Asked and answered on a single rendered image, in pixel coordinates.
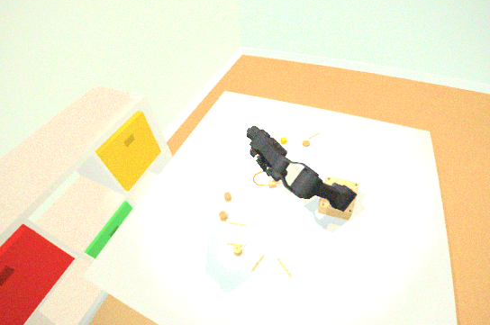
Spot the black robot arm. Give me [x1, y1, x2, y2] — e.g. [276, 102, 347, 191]
[246, 125, 358, 212]

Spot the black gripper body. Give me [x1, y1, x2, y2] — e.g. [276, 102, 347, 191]
[250, 149, 288, 182]

